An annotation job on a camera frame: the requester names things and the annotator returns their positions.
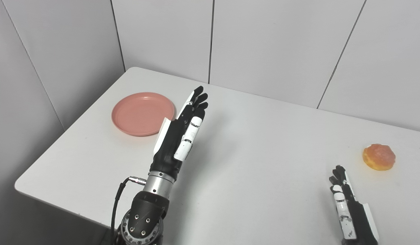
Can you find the golden cream puff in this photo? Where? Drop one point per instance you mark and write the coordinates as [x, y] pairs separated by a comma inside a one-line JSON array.
[[379, 157]]

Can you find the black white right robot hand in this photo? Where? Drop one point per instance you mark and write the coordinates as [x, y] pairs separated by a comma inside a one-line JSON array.
[[356, 217]]

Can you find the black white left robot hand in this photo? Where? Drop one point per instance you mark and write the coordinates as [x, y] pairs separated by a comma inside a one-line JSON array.
[[170, 149]]

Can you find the pink round plate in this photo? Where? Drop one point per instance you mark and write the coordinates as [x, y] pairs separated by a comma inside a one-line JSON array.
[[138, 114]]

